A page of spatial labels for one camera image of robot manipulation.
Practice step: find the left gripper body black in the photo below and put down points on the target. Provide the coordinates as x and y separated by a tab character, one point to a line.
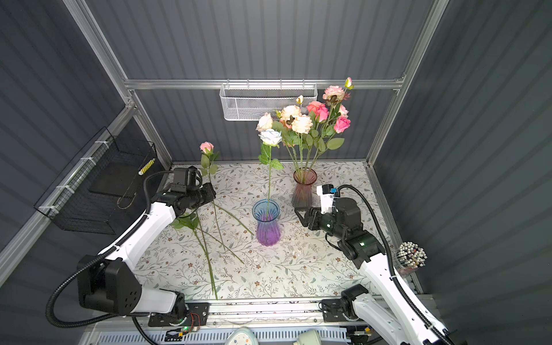
201	195

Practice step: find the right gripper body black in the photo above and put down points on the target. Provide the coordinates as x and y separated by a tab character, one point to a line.
327	223

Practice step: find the light pink rose stem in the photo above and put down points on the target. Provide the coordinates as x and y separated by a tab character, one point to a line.
209	168

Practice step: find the blue purple glass vase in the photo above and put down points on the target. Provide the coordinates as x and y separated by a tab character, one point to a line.
268	233

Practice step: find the pink grey glass vase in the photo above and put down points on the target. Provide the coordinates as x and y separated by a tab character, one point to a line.
303	192

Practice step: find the beige spray rose stem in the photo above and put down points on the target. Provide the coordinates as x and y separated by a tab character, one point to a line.
301	139

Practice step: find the hot pink rose stem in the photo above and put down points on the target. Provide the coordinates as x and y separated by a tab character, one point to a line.
329	138

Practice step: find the cream white rose stem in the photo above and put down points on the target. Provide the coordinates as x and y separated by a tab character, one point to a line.
265	122

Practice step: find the peach spray rose stem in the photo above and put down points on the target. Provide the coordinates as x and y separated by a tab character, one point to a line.
284	125

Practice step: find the magenta rose long stem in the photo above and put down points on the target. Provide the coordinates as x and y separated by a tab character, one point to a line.
322	113

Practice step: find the salmon pink rose stem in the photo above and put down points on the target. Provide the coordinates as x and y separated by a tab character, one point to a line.
314	106

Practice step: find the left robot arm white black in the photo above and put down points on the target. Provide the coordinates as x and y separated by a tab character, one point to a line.
111	286

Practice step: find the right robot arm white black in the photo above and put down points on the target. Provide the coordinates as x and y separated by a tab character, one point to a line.
404	320

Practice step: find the bunch of artificial flowers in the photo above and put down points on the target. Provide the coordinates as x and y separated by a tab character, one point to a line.
192	221

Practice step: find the yellow green marker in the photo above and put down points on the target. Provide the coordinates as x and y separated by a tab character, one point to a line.
146	167

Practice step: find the floral patterned table mat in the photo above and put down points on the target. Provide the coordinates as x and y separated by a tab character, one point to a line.
302	264

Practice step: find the bundle of white-tipped sticks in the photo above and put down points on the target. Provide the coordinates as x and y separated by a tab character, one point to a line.
409	257

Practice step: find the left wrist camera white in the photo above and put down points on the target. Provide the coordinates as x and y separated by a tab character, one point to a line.
186	180

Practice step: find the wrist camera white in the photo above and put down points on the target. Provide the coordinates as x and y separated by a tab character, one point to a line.
326	193
186	180

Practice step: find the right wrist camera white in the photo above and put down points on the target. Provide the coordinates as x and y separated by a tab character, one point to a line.
326	193

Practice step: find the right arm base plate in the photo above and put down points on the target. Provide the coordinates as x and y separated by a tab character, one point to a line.
333	311

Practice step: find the black wire basket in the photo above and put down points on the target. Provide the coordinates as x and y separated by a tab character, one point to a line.
102	193

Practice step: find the white wire mesh basket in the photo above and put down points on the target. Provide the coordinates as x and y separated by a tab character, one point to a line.
247	102

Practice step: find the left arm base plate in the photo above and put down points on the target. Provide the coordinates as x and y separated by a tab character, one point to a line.
188	315

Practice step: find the white vented rail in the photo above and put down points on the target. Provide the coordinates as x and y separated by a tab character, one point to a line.
287	335

